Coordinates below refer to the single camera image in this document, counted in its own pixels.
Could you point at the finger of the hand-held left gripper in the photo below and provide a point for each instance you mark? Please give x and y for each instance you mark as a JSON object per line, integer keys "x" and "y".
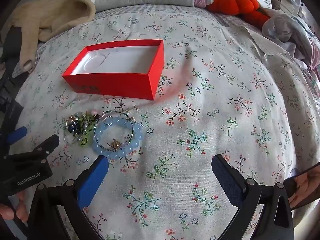
{"x": 16, "y": 133}
{"x": 46, "y": 143}

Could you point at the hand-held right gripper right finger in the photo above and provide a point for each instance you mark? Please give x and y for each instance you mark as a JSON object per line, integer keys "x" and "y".
{"x": 226, "y": 180}

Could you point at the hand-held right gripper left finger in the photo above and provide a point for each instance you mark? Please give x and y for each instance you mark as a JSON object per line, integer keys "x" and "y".
{"x": 92, "y": 182}

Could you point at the red cardboard box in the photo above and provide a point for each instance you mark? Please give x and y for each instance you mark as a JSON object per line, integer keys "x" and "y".
{"x": 112, "y": 85}

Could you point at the person's left hand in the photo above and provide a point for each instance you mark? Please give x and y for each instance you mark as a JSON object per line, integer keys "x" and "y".
{"x": 22, "y": 207}

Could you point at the floral bed sheet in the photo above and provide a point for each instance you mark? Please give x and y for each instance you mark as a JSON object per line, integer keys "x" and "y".
{"x": 200, "y": 80}

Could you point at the beige fleece blanket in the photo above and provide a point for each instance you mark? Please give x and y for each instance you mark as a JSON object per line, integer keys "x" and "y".
{"x": 50, "y": 12}

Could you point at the crumpled white cloth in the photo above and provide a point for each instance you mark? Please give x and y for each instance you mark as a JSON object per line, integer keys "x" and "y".
{"x": 282, "y": 25}

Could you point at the orange plush pumpkin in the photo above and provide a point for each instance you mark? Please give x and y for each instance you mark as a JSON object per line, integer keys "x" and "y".
{"x": 232, "y": 5}

